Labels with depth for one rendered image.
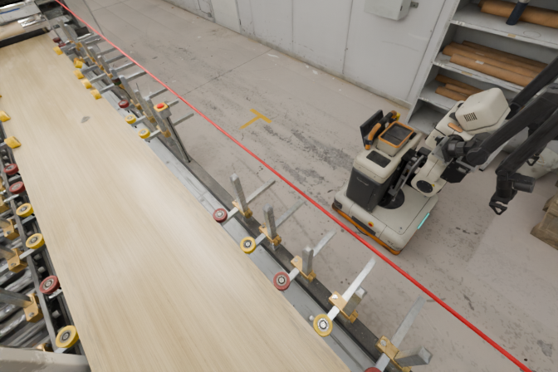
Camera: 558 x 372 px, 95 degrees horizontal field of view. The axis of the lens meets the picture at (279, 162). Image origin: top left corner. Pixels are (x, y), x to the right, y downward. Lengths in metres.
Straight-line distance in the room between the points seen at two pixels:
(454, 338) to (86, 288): 2.27
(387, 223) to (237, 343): 1.43
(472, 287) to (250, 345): 1.82
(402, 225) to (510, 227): 1.07
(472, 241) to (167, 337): 2.37
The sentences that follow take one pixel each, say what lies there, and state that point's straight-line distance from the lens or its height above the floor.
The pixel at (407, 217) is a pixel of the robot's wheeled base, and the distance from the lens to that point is 2.32.
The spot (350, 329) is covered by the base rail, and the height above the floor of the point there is 0.70.
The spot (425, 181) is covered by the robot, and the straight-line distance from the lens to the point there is 1.91.
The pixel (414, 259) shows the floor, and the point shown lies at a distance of 2.50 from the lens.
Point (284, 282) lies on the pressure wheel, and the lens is 1.32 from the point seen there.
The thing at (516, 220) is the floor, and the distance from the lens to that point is 3.12.
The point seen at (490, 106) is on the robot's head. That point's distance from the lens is 1.56.
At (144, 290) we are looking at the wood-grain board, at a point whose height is 0.90.
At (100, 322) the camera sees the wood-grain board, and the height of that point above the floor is 0.90.
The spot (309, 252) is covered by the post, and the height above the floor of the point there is 1.11.
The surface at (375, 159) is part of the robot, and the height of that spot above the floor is 0.81.
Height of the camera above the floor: 2.18
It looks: 50 degrees down
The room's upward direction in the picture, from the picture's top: 5 degrees counter-clockwise
